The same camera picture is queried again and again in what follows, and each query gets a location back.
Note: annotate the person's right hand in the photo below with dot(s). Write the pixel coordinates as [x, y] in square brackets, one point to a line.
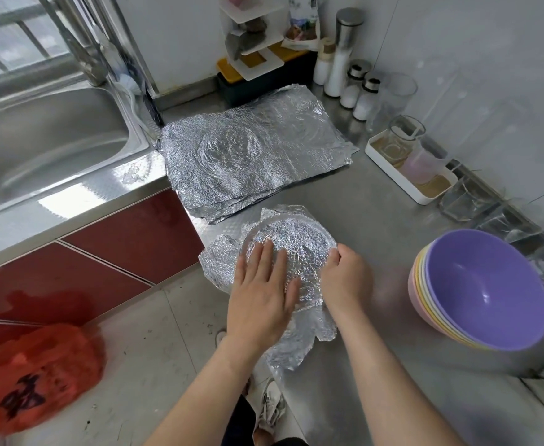
[348, 278]

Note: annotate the person's left hand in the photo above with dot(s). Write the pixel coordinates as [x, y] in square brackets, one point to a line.
[258, 306]

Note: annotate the foil-covered bowl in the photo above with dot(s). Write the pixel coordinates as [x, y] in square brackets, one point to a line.
[291, 241]

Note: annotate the pink bowl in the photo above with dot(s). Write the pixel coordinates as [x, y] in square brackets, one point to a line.
[416, 292]

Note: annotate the purple bowl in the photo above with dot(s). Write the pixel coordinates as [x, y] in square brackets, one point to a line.
[490, 288]

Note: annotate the stack of aluminium foil sheets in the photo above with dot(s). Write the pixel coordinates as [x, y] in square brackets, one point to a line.
[263, 144]

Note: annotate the person's right forearm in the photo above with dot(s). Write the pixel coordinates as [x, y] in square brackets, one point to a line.
[388, 385]

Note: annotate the person's left forearm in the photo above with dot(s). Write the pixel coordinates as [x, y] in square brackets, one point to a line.
[202, 404]

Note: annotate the person's right white shoe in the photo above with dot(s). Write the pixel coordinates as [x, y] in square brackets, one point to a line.
[272, 404]

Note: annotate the person's dark trousers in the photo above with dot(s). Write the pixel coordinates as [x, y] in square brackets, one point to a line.
[239, 424]

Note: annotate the white rectangular tray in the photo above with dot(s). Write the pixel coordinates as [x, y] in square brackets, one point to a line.
[388, 170]

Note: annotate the pink translucent cup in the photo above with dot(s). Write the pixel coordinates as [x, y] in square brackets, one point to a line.
[422, 167]

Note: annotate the red kitchen cabinet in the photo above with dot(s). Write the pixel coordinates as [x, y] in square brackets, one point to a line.
[142, 237]

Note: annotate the white shaker with black lid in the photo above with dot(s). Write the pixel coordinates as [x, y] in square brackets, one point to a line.
[365, 105]
[352, 91]

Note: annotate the small white tan-capped bottle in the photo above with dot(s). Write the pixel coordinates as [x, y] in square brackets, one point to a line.
[323, 67]

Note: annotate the tall white steel-capped bottle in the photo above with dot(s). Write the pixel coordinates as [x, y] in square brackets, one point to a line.
[342, 60]

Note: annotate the red plastic bag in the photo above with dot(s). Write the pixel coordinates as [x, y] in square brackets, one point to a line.
[35, 376]

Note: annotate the white dish brush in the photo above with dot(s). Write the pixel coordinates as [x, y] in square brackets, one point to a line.
[129, 83]

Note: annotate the white corner shelf rack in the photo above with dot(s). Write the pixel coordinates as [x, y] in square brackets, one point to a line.
[253, 37]

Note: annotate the colourful snack packet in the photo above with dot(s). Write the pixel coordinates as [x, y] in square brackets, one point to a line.
[302, 21]

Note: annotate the stainless steel sink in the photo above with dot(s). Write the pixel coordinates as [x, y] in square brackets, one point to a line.
[49, 148]

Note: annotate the steel faucet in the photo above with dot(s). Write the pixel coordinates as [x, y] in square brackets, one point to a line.
[77, 41]

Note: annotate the metal window railing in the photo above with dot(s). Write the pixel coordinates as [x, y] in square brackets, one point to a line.
[12, 28]

